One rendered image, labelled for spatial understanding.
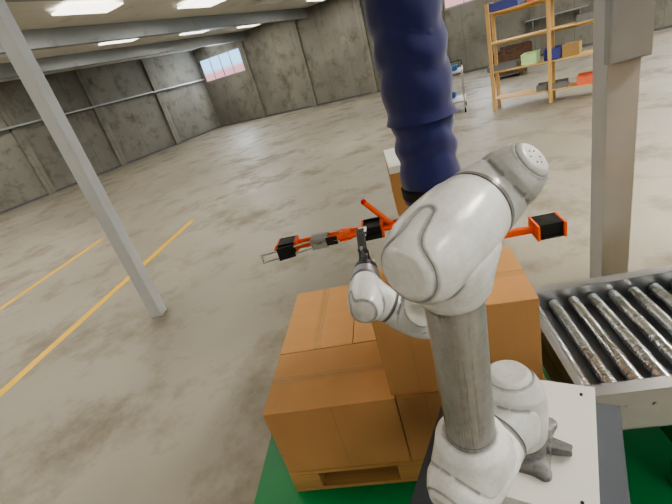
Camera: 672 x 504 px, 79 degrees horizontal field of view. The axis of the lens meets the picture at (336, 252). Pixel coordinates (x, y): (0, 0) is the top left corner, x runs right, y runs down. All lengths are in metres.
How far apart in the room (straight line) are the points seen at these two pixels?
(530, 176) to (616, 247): 2.41
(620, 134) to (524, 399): 1.98
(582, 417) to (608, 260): 1.84
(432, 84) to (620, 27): 1.42
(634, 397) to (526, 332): 0.40
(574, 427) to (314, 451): 1.18
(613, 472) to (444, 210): 0.97
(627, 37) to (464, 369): 2.15
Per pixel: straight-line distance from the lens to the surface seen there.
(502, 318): 1.61
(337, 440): 2.03
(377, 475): 2.27
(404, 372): 1.74
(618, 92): 2.73
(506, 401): 1.07
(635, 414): 1.88
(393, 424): 1.94
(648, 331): 2.13
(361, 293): 1.11
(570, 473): 1.28
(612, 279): 2.35
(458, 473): 0.98
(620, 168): 2.86
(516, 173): 0.67
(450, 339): 0.70
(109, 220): 4.20
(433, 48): 1.37
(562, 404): 1.39
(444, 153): 1.44
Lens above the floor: 1.86
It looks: 25 degrees down
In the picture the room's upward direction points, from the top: 16 degrees counter-clockwise
